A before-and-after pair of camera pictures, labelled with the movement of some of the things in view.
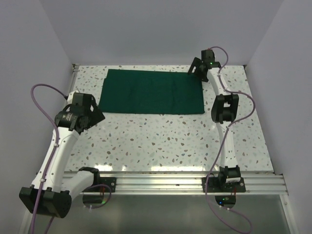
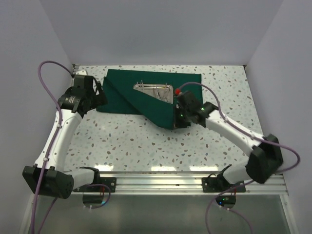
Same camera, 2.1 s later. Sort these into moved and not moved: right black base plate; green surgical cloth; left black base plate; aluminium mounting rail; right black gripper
Moved: right black gripper; green surgical cloth
Not moved: right black base plate; aluminium mounting rail; left black base plate
